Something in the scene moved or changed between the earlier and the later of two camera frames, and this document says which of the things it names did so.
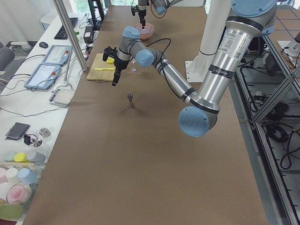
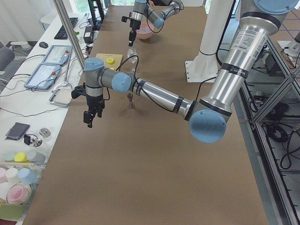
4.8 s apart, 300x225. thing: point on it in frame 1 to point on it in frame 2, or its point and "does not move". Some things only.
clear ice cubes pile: x=147 y=29 does not move
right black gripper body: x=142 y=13 to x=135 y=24
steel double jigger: x=130 y=96 does not move
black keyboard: x=62 y=34 does not move
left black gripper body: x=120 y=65 to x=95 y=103
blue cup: x=28 y=176 does not move
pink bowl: x=146 y=33 does not move
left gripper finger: x=118 y=68 to x=88 y=118
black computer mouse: x=43 y=44 does not move
